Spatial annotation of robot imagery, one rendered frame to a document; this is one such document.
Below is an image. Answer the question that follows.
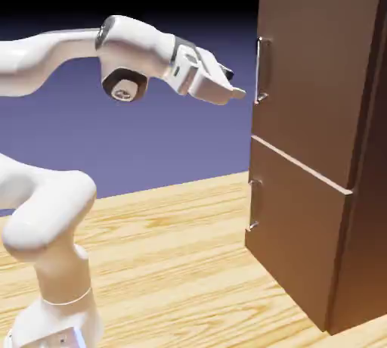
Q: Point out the tall brown cabinet door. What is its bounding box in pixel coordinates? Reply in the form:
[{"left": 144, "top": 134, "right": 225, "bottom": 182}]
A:
[{"left": 251, "top": 0, "right": 382, "bottom": 191}]

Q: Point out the short brown cabinet door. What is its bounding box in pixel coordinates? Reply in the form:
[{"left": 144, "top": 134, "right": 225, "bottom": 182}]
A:
[{"left": 245, "top": 135, "right": 354, "bottom": 333}]

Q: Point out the short silver door handle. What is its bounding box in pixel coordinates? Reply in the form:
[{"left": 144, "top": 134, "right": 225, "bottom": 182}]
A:
[{"left": 246, "top": 179, "right": 263, "bottom": 233}]

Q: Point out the long silver door handle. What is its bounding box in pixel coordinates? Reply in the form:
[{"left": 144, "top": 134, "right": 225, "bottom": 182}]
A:
[{"left": 254, "top": 36, "right": 272, "bottom": 105}]

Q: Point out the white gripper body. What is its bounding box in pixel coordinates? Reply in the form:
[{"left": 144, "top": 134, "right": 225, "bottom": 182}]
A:
[{"left": 187, "top": 48, "right": 234, "bottom": 106}]

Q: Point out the brown wooden cabinet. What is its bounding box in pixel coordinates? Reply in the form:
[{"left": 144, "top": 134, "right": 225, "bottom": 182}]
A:
[{"left": 245, "top": 0, "right": 387, "bottom": 336}]

